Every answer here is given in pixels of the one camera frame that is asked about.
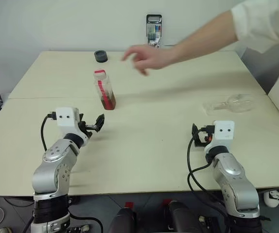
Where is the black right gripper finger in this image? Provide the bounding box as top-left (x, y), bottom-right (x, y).
top-left (192, 123), bottom-right (207, 148)

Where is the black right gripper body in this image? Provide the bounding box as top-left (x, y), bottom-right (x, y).
top-left (197, 132), bottom-right (214, 146)

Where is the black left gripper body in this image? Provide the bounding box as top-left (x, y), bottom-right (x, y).
top-left (78, 120), bottom-right (99, 139)

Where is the clear bottle with red label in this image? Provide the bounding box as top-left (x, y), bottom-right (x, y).
top-left (93, 74), bottom-right (117, 111)

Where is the red white bottle cap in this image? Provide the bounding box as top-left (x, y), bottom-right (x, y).
top-left (94, 69), bottom-right (106, 80)

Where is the clear plastic bag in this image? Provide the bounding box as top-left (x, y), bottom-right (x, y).
top-left (202, 94), bottom-right (257, 115)

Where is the person's right hand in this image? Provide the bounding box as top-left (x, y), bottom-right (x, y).
top-left (121, 44), bottom-right (179, 77)

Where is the black round cap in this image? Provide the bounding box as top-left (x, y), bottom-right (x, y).
top-left (94, 50), bottom-right (109, 63)

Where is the dark rounded shape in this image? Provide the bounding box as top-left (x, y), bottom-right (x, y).
top-left (165, 200), bottom-right (202, 233)
top-left (109, 207), bottom-right (145, 233)

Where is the white black sneaker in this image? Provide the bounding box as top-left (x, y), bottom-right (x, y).
top-left (263, 190), bottom-right (279, 208)

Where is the marker pen pack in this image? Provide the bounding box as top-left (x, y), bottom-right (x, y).
top-left (146, 14), bottom-right (163, 50)

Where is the person in white shirt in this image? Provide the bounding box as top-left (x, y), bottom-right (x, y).
top-left (231, 0), bottom-right (279, 133)

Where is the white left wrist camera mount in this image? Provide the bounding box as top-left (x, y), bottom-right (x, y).
top-left (55, 107), bottom-right (88, 147)

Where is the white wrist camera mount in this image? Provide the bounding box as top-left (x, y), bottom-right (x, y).
top-left (205, 120), bottom-right (235, 152)
top-left (55, 107), bottom-right (88, 147)

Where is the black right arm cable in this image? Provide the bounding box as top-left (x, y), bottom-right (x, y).
top-left (187, 124), bottom-right (230, 214)

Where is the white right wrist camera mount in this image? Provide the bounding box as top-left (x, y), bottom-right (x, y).
top-left (205, 120), bottom-right (235, 152)

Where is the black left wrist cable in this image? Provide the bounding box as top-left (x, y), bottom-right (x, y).
top-left (40, 111), bottom-right (57, 151)

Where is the black left shoulder cable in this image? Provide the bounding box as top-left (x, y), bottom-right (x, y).
top-left (69, 213), bottom-right (104, 233)

